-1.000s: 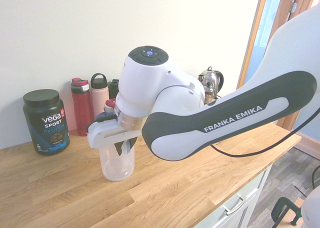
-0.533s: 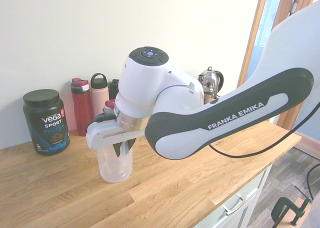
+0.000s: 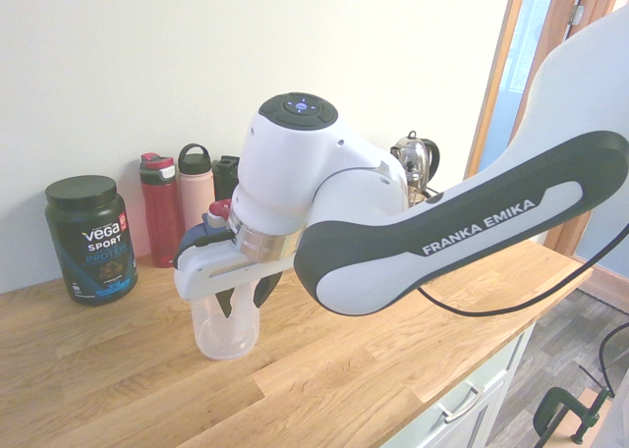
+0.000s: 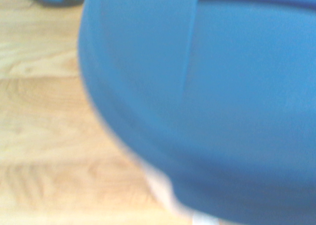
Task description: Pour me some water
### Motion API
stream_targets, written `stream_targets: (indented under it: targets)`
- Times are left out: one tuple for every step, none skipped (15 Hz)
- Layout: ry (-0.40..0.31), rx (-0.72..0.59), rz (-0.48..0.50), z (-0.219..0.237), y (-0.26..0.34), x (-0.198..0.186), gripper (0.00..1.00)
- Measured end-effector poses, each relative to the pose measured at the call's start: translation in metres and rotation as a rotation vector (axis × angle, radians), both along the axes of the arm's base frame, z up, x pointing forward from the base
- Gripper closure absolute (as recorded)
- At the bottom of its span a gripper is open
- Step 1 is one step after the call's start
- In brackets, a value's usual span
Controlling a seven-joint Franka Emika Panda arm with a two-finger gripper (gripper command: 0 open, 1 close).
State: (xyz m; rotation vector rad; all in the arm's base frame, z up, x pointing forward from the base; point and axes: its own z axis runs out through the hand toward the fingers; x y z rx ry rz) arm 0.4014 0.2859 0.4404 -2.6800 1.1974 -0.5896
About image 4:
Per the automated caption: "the clear plastic pitcher blue lid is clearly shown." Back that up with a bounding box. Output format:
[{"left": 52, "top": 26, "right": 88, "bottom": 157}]
[{"left": 77, "top": 0, "right": 316, "bottom": 225}]

